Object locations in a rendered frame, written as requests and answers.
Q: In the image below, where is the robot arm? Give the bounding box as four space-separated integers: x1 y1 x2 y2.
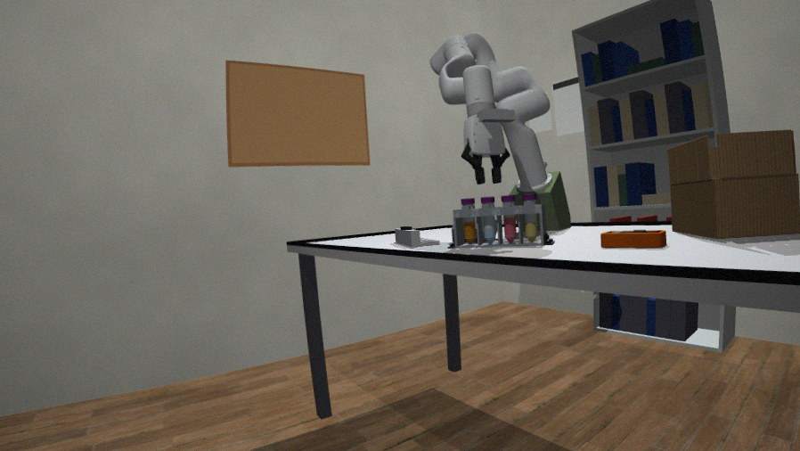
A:
430 32 552 192

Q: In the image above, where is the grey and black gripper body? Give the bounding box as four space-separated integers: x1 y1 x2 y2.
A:
464 114 505 158

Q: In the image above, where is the orange rectangular block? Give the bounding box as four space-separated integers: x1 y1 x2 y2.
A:
600 230 666 248

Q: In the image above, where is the brown cardboard box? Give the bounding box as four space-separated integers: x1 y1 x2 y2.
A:
667 129 800 239

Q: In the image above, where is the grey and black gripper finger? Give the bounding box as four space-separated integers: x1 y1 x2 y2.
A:
490 147 510 184
461 141 486 185

